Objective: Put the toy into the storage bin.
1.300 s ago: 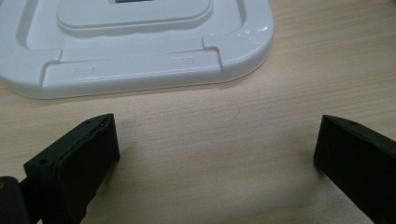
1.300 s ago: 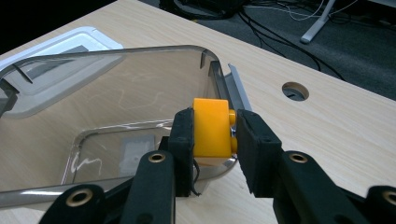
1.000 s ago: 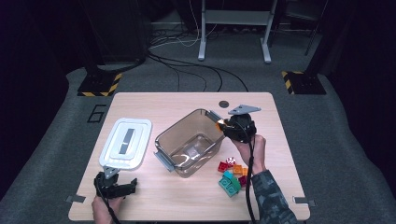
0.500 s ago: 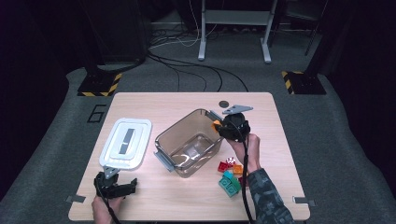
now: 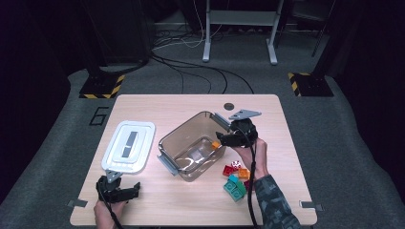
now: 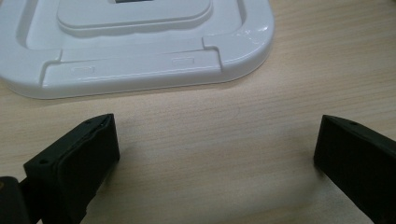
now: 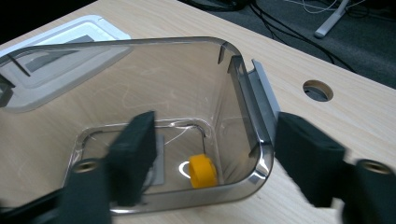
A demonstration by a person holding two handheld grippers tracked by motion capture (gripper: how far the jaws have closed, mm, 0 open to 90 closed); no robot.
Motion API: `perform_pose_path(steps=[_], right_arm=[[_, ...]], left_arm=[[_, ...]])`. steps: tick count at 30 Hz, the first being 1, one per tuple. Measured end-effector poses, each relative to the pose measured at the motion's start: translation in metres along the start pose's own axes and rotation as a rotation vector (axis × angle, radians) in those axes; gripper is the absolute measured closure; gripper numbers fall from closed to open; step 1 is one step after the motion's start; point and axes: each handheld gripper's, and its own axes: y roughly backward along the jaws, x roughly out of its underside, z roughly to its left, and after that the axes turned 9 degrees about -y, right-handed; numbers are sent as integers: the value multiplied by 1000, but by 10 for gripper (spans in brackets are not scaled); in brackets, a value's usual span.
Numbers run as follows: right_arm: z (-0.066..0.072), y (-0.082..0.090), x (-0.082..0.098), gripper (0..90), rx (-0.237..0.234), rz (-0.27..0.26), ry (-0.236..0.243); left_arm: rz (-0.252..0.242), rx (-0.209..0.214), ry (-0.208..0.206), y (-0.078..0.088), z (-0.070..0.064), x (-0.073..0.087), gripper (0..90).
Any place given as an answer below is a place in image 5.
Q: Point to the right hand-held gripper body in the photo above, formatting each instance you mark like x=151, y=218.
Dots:
x=243, y=132

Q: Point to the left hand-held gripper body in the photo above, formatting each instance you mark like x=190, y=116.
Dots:
x=108, y=191

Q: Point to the orange building block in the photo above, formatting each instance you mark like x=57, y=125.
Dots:
x=216, y=145
x=244, y=173

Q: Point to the red white-dotted building block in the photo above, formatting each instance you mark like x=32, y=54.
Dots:
x=236, y=164

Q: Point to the cyan building block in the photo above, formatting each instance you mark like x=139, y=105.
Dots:
x=233, y=178

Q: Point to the white box lid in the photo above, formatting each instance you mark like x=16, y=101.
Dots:
x=140, y=149

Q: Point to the teal building block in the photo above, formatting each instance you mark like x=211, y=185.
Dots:
x=229, y=186
x=237, y=195

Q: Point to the magenta building block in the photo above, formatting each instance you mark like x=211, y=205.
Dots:
x=246, y=184

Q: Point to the clear brown storage box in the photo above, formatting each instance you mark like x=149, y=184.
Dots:
x=181, y=140

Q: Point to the green building block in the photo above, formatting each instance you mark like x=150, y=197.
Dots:
x=242, y=188

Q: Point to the person's left hand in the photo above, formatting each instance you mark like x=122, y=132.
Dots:
x=105, y=213

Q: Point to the person's right hand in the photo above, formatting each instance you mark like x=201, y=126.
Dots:
x=254, y=159

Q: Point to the black table grommet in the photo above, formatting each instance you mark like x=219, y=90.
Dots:
x=229, y=106

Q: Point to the grey tape strip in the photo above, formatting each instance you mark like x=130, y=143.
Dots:
x=77, y=203
x=310, y=205

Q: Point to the black striped stand base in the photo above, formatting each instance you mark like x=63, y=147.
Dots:
x=310, y=85
x=102, y=86

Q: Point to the thin black stand leg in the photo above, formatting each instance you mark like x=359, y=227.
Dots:
x=319, y=41

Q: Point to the black equipment cabinet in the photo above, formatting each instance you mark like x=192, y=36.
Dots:
x=127, y=31

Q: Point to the grey metal table frame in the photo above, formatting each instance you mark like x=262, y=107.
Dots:
x=242, y=17

